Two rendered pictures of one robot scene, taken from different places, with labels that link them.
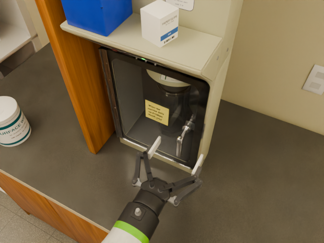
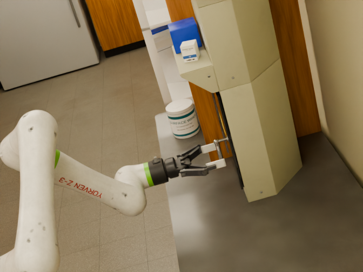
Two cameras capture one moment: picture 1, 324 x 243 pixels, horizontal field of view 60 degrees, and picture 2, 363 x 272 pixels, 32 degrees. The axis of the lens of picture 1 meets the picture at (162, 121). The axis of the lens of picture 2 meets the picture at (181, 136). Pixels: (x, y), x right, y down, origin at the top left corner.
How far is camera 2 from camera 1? 1.94 m
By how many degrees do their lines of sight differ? 54
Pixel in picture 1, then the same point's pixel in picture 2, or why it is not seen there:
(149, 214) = (159, 164)
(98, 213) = (174, 190)
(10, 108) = (184, 106)
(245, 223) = (236, 240)
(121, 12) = not seen: hidden behind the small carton
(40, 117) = not seen: hidden behind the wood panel
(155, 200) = (170, 162)
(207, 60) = (189, 71)
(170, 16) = (188, 47)
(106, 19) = (175, 44)
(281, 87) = not seen: outside the picture
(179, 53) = (186, 66)
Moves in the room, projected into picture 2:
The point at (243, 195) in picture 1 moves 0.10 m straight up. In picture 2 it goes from (260, 227) to (254, 204)
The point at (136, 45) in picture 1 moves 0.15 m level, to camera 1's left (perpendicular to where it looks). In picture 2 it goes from (179, 59) to (158, 53)
